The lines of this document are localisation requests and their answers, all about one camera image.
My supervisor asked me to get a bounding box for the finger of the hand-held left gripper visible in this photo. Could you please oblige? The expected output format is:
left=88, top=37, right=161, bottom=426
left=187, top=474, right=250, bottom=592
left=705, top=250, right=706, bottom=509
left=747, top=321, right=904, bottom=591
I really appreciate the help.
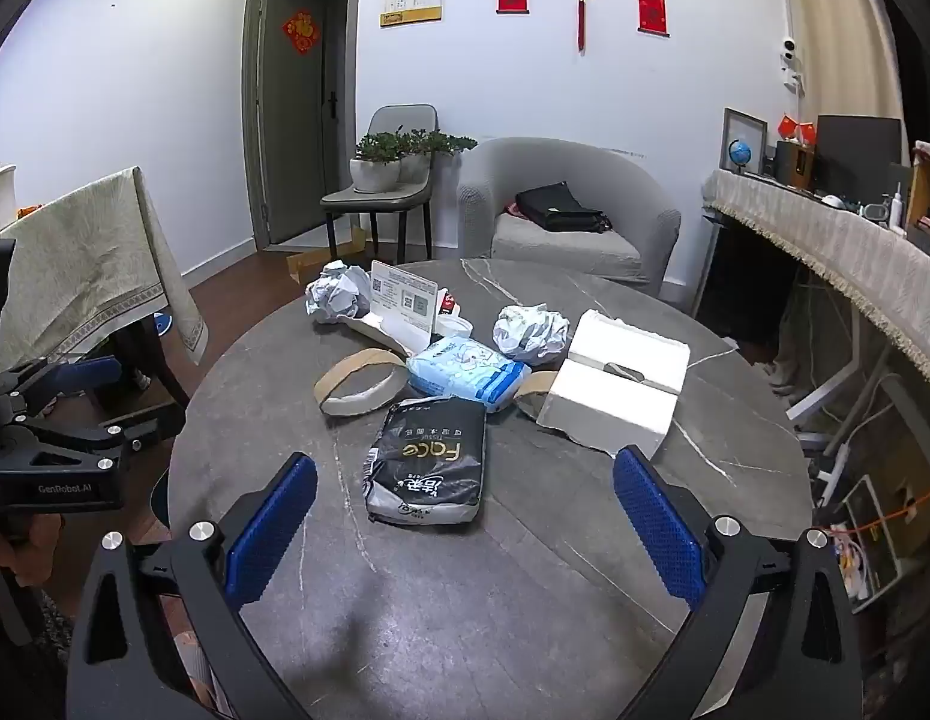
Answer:
left=0, top=418, right=163, bottom=475
left=0, top=356, right=125, bottom=415

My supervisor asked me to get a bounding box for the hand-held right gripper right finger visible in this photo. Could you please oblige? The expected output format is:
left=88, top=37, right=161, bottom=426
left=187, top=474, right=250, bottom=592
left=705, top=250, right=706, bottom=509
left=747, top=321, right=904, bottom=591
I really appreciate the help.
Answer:
left=612, top=446, right=863, bottom=720

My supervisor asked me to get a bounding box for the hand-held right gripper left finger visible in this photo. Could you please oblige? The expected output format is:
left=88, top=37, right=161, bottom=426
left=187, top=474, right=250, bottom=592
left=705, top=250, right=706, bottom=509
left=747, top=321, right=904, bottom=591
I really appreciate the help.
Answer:
left=66, top=452, right=320, bottom=720

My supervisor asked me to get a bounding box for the black tissue packet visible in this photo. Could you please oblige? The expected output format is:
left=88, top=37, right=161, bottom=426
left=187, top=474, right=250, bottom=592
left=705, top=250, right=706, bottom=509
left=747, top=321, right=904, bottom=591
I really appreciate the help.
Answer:
left=362, top=397, right=487, bottom=526

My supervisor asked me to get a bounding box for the white paper ball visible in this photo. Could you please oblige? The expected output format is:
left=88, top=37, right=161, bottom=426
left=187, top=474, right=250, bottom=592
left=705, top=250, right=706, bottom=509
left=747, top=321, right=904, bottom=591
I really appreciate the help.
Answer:
left=305, top=260, right=372, bottom=325
left=493, top=304, right=570, bottom=366

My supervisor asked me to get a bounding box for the white printed cardboard box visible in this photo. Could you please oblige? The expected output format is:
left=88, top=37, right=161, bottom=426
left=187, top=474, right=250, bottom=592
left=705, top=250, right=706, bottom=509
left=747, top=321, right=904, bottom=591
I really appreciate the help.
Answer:
left=336, top=260, right=440, bottom=357

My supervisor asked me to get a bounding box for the person's left hand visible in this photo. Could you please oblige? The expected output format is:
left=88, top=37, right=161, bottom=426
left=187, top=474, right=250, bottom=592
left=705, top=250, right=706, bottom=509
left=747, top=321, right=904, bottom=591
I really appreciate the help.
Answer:
left=0, top=514, right=65, bottom=590

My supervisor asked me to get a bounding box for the beige tablecloth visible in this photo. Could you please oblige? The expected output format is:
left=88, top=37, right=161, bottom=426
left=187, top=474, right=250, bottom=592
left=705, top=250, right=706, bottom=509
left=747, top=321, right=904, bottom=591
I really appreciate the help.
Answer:
left=0, top=165, right=209, bottom=376

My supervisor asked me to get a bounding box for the person's dark clothing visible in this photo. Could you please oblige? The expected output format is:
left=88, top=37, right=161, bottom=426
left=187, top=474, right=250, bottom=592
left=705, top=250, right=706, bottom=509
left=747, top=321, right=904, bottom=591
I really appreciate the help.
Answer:
left=0, top=585, right=83, bottom=720

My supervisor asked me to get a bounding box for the brown cardboard strip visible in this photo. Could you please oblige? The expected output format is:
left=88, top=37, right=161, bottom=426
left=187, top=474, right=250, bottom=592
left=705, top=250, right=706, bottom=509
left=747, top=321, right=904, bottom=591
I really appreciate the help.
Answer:
left=514, top=369, right=560, bottom=417

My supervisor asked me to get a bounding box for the white teapot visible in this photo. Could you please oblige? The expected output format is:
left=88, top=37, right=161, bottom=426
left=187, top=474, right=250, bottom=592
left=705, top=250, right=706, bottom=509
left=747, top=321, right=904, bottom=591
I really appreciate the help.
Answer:
left=0, top=161, right=20, bottom=237

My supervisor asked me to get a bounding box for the blue tissue packet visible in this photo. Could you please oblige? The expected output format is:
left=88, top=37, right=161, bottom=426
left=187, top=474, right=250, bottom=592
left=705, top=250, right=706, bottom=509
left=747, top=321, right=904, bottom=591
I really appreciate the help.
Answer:
left=406, top=337, right=532, bottom=415

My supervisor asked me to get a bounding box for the flat cardboard box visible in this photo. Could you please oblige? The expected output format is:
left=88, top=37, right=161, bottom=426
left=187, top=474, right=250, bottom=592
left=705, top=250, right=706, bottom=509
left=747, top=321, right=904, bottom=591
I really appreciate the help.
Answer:
left=285, top=225, right=368, bottom=284

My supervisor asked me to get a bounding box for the grey armchair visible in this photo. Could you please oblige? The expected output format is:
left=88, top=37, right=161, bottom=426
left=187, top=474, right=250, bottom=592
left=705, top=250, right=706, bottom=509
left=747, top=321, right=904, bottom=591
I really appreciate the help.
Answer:
left=456, top=136, right=682, bottom=293

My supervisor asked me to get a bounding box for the grey door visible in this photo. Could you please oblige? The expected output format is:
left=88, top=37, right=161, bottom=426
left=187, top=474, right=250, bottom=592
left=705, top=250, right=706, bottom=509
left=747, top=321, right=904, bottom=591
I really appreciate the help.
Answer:
left=244, top=0, right=361, bottom=248

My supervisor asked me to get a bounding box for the beige fringed cloth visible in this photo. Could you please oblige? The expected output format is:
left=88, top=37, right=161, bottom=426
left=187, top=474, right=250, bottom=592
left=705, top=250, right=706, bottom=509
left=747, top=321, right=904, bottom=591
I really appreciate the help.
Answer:
left=701, top=169, right=930, bottom=398

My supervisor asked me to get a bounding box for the black bag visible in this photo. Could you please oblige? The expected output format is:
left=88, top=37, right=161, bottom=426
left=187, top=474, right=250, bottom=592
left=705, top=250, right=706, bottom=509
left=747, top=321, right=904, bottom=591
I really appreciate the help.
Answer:
left=514, top=181, right=613, bottom=233

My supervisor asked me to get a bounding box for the grey dining chair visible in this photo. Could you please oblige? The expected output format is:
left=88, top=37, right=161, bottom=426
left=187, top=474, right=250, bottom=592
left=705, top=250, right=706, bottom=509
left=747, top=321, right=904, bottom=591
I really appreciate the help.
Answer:
left=320, top=105, right=440, bottom=265

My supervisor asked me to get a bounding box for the brown speaker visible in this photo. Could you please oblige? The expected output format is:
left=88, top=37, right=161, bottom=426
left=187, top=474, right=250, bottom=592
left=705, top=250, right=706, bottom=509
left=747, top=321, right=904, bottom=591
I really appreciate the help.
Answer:
left=772, top=139, right=817, bottom=188

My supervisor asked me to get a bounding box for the red diamond door decoration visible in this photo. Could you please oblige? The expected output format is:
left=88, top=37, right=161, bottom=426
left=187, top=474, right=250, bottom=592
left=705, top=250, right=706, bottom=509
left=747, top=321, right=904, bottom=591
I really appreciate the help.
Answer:
left=283, top=10, right=318, bottom=56

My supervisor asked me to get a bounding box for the dark monitor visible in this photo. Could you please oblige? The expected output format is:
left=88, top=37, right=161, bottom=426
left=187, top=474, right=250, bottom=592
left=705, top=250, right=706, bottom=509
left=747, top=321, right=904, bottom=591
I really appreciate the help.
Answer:
left=814, top=115, right=905, bottom=200

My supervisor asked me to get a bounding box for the brown cardboard ring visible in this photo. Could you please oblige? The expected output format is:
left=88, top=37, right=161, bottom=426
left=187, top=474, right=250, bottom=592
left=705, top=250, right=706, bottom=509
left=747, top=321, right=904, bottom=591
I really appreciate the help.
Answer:
left=313, top=349, right=410, bottom=417

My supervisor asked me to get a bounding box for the grey picture frame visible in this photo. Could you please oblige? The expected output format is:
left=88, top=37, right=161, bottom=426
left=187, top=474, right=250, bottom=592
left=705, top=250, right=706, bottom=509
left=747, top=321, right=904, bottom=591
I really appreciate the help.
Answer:
left=718, top=107, right=770, bottom=177

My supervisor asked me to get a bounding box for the white security camera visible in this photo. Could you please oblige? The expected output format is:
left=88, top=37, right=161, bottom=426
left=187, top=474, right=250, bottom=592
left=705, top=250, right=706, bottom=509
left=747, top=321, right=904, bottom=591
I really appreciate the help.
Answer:
left=776, top=34, right=805, bottom=95

